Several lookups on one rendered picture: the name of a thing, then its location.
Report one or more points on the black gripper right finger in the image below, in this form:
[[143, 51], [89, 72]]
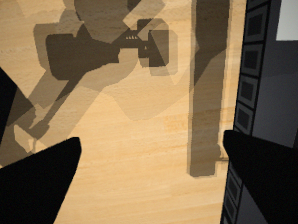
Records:
[[269, 171]]

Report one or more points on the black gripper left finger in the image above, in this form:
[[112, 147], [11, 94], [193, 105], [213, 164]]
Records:
[[33, 189]]

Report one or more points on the dark grey panel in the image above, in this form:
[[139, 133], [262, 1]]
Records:
[[295, 145]]

